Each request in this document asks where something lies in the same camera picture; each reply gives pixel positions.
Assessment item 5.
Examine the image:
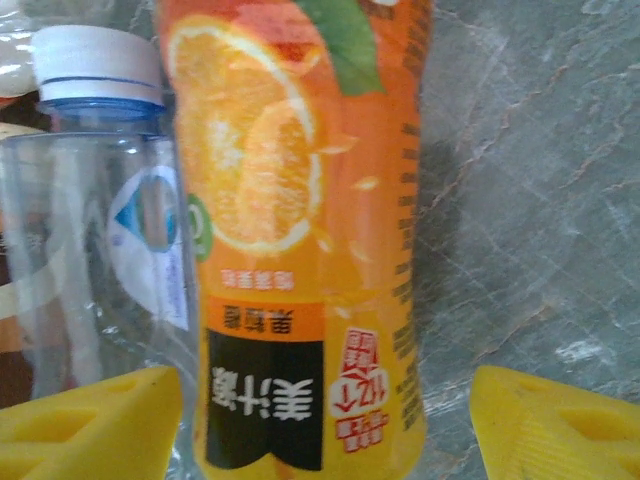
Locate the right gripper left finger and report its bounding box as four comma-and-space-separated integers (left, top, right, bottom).
0, 364, 184, 480

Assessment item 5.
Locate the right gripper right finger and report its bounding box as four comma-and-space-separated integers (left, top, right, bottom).
469, 364, 640, 480

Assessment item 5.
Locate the clear water bottle white cap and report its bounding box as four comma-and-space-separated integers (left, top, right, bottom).
0, 24, 201, 466

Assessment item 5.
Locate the orange juice bottle yellow cap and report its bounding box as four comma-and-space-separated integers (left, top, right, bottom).
154, 0, 436, 479

